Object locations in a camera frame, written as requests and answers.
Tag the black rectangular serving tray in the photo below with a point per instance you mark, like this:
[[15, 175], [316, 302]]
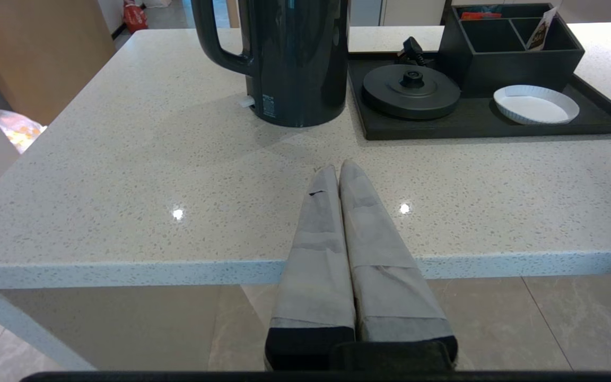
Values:
[[475, 124]]

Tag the yellow white plastic bag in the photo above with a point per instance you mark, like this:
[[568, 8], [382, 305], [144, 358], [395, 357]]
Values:
[[16, 130]]

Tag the black electric kettle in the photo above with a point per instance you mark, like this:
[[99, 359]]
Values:
[[300, 58]]

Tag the brown wooden door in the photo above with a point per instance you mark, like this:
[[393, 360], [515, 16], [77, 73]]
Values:
[[40, 53]]

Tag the black compartment organizer box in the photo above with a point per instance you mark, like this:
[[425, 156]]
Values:
[[507, 71]]

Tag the red bag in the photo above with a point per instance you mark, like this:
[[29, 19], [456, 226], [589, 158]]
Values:
[[134, 18]]

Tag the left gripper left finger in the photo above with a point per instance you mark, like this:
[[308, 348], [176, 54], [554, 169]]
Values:
[[316, 265]]

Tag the sachet packet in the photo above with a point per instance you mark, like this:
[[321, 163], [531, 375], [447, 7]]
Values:
[[541, 32]]

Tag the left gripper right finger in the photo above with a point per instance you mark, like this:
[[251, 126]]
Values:
[[385, 265]]

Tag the silver refrigerator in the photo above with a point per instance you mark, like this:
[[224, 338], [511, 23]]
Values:
[[364, 13]]

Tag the black round kettle base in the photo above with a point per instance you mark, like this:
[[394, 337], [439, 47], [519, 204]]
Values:
[[411, 101]]

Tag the red packet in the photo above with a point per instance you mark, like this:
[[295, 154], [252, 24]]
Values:
[[479, 16]]

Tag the grey sink cabinet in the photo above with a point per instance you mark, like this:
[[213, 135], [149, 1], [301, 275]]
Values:
[[414, 11]]

